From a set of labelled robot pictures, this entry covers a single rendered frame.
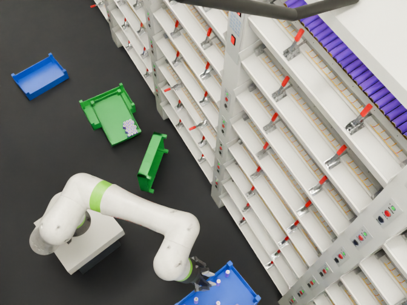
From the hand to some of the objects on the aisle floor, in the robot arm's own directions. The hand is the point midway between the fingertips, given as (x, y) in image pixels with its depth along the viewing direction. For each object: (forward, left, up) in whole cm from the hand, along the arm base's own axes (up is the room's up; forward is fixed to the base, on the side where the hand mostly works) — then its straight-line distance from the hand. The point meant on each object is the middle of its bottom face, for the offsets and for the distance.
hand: (209, 278), depth 179 cm
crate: (+44, +180, -57) cm, 194 cm away
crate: (+42, +75, -60) cm, 105 cm away
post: (+34, -35, -63) cm, 80 cm away
